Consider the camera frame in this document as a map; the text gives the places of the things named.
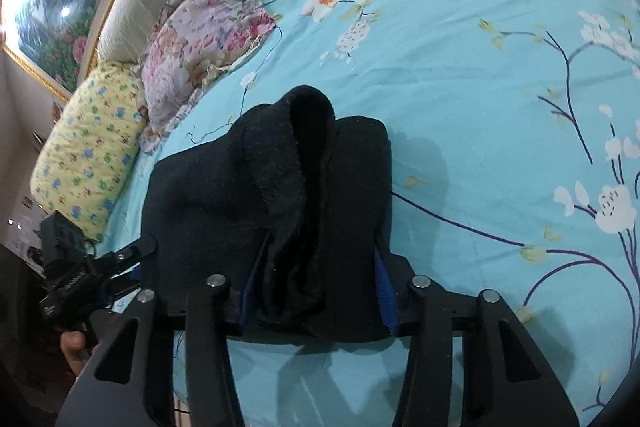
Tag black pants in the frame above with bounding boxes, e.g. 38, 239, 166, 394
139, 84, 394, 344

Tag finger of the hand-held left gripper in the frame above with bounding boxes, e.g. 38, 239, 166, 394
101, 269, 144, 309
101, 236, 159, 274

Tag person's left hand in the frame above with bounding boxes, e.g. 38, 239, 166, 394
60, 330, 102, 376

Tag teal floral bed sheet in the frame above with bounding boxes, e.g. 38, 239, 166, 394
94, 0, 640, 427

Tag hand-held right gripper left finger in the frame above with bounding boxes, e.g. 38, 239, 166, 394
54, 247, 262, 427

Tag pink floral ruffled pillow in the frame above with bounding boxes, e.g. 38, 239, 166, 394
137, 0, 279, 154

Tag yellow cartoon print pillow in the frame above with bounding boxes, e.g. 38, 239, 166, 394
30, 60, 149, 241

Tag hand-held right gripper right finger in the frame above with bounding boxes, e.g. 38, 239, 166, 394
374, 251, 582, 427

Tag gold framed flower painting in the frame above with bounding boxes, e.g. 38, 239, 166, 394
2, 0, 177, 104

